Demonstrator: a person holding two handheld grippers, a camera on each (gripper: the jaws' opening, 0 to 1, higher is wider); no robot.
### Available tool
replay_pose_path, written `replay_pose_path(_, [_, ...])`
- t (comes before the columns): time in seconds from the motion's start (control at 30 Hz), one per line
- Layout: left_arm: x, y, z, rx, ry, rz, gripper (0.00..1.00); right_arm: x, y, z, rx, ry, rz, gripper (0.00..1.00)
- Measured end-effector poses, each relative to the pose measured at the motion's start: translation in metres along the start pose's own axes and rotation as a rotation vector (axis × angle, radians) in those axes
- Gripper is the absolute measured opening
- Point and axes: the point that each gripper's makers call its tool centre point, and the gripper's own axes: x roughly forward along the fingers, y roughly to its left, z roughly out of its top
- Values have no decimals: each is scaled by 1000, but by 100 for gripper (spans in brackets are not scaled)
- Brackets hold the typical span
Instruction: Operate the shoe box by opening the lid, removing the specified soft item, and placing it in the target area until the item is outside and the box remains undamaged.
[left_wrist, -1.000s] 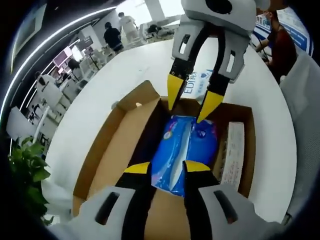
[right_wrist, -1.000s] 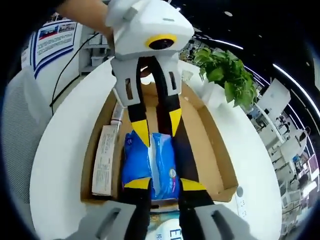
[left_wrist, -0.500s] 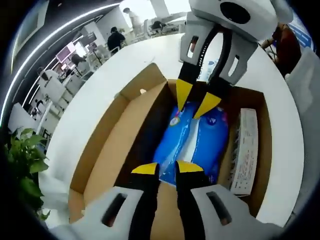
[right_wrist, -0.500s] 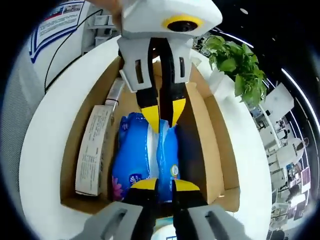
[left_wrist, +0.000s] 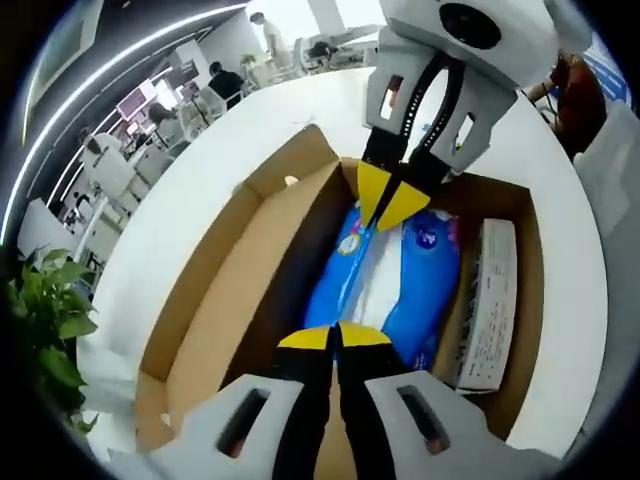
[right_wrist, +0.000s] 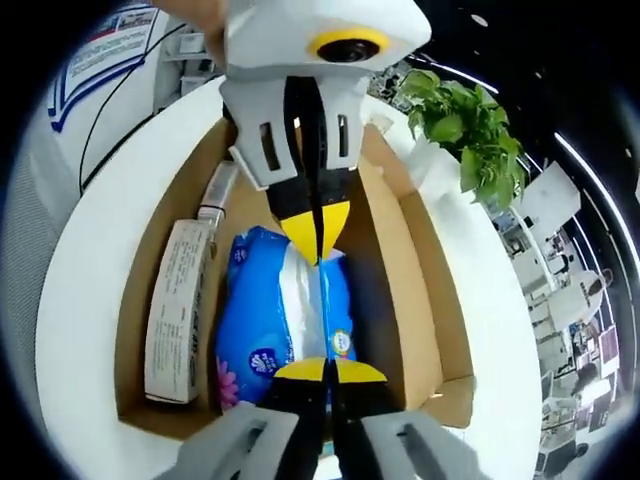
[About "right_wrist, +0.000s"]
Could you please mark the blue flower tissue pack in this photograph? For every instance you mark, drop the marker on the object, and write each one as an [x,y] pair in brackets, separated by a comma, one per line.
[260,310]

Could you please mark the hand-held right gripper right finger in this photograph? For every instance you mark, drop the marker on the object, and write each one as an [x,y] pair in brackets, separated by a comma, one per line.
[395,450]

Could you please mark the grey mesh office chair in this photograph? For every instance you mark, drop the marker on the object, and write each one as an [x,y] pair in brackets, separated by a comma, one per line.
[35,210]

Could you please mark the white printed carton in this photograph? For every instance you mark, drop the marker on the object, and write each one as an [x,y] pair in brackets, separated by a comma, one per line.
[175,310]

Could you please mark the green potted plant white pot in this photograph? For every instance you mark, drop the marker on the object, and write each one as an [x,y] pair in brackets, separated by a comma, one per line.
[470,135]

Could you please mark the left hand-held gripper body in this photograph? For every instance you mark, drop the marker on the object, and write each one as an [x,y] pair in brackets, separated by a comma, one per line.
[270,35]

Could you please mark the brown cardboard shoe box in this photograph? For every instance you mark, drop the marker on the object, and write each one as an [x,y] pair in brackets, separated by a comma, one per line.
[415,280]

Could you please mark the blue white wall poster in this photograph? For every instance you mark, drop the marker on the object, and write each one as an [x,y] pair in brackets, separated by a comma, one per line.
[100,55]

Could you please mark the person's left hand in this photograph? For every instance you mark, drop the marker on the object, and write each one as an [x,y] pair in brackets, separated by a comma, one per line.
[205,20]

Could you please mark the long ceiling light strip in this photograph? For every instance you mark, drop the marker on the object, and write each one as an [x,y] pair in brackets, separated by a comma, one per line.
[590,170]

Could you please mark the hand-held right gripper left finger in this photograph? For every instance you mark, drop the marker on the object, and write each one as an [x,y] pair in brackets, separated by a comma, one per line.
[240,445]

